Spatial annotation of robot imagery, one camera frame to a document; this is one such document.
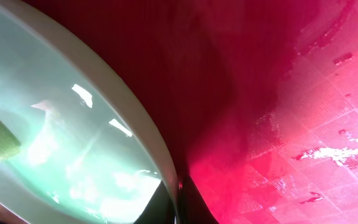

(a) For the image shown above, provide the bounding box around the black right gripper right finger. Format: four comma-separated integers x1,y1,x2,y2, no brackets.
178,175,218,224

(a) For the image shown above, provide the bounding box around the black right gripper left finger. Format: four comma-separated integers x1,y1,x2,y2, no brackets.
134,182,175,224

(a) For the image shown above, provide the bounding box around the light green plate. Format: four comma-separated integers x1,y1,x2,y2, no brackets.
0,1,180,223

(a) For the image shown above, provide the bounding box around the red plastic tray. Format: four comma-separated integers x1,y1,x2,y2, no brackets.
31,0,358,223

